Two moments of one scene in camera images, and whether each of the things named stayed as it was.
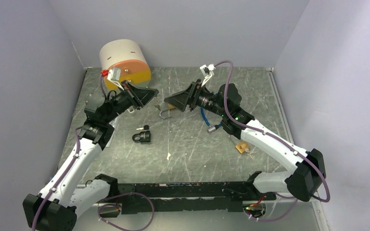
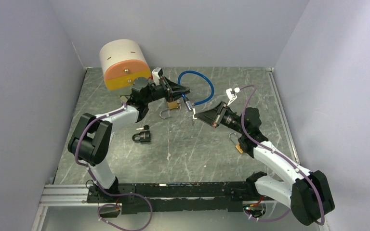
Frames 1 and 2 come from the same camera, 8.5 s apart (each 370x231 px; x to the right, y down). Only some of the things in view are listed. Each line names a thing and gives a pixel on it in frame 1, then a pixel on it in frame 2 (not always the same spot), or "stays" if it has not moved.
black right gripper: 180,100 -> 212,117
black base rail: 189,197 stays
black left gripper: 145,95 -> 171,89
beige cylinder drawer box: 129,56 stays
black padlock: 144,136 stays
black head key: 145,127 stays
